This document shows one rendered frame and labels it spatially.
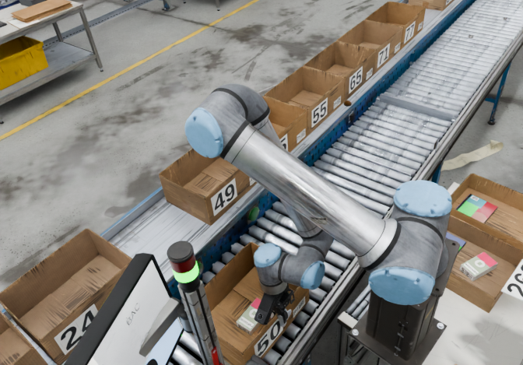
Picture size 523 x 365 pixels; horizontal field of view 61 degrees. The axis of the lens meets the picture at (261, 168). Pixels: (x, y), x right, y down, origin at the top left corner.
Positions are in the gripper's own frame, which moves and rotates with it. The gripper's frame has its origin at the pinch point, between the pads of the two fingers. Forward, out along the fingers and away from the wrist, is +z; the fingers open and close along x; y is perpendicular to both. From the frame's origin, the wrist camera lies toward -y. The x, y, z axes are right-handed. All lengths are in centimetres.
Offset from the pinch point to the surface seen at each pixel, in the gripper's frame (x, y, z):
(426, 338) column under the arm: -44, 30, 13
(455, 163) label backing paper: 8, 229, 84
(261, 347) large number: 0.1, -10.6, 0.4
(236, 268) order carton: 28.3, 10.1, -4.0
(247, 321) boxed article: 12.8, -3.5, 3.9
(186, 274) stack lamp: -17, -36, -76
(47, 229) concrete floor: 225, 3, 61
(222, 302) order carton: 28.7, -1.0, 6.0
